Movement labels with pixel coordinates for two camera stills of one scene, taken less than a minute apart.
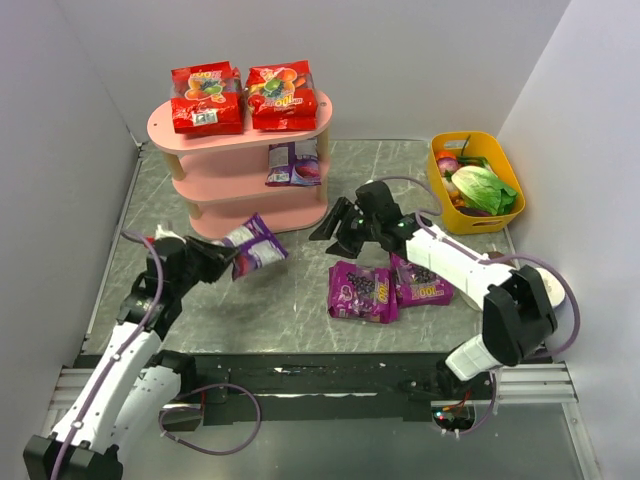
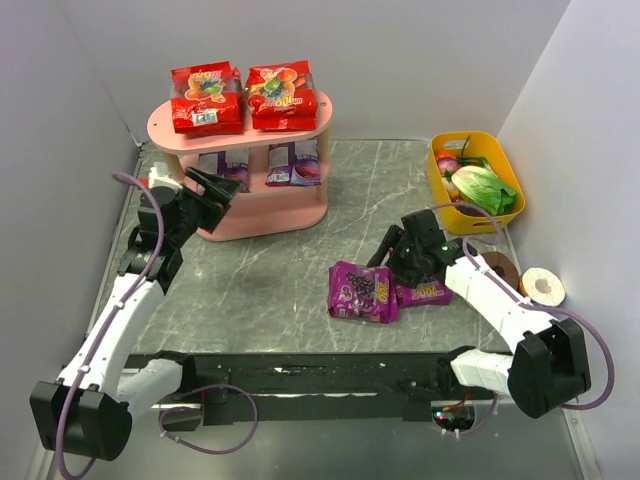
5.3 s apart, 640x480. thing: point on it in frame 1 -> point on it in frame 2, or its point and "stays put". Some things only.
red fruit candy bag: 282,96 stays put
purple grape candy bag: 417,286 stays put
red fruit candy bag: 207,99 stays put
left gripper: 204,256 -> 201,206
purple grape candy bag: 362,293 stays put
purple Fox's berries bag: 293,164 stays put
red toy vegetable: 447,163 stays put
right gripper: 347,226 -> 400,251
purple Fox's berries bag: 257,247 -> 232,162
